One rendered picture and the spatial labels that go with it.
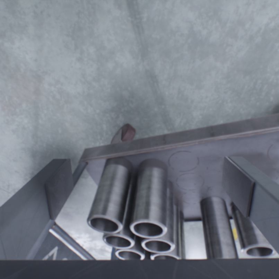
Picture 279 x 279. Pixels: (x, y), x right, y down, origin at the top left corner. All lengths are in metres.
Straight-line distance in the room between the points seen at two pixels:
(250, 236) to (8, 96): 1.30
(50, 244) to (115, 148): 0.43
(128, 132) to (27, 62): 0.55
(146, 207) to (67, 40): 0.73
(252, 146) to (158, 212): 0.42
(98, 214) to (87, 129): 0.57
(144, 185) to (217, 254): 0.40
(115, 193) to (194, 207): 0.51
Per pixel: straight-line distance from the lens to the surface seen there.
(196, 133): 0.82
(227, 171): 0.17
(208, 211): 1.03
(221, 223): 1.00
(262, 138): 0.84
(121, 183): 0.78
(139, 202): 0.73
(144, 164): 0.84
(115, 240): 0.92
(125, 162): 0.85
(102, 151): 0.92
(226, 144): 0.82
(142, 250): 0.94
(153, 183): 0.76
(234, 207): 1.09
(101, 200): 0.74
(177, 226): 0.99
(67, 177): 0.16
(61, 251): 0.91
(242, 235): 1.03
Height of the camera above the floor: 0.85
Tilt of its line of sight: 49 degrees down
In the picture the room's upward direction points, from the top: 170 degrees counter-clockwise
